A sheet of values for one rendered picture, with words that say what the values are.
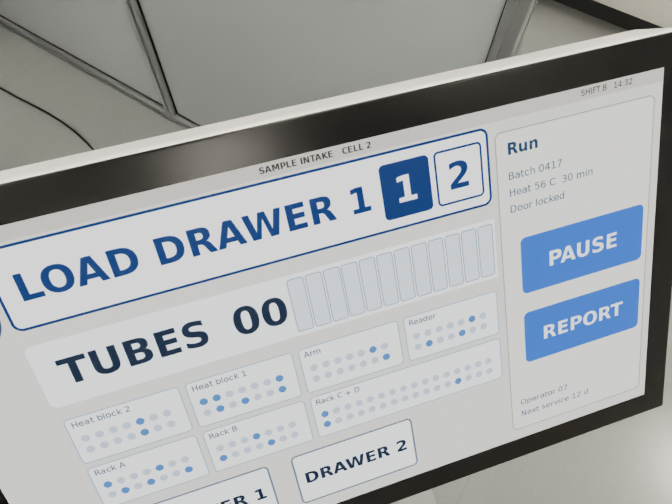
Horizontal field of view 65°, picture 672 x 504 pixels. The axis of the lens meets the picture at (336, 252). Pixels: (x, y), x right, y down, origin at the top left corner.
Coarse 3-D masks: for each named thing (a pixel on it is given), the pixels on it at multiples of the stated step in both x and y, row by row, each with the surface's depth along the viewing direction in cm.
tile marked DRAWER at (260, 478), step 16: (224, 480) 37; (240, 480) 37; (256, 480) 38; (272, 480) 38; (176, 496) 36; (192, 496) 37; (208, 496) 37; (224, 496) 37; (240, 496) 38; (256, 496) 38; (272, 496) 39
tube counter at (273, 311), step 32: (480, 224) 35; (384, 256) 34; (416, 256) 35; (448, 256) 35; (480, 256) 36; (256, 288) 33; (288, 288) 33; (320, 288) 34; (352, 288) 34; (384, 288) 35; (416, 288) 35; (448, 288) 36; (256, 320) 33; (288, 320) 34; (320, 320) 34
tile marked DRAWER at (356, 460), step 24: (384, 432) 39; (408, 432) 40; (312, 456) 38; (336, 456) 39; (360, 456) 39; (384, 456) 40; (408, 456) 41; (312, 480) 39; (336, 480) 40; (360, 480) 40
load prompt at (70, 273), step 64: (256, 192) 30; (320, 192) 31; (384, 192) 32; (448, 192) 34; (0, 256) 28; (64, 256) 29; (128, 256) 30; (192, 256) 31; (256, 256) 32; (64, 320) 30
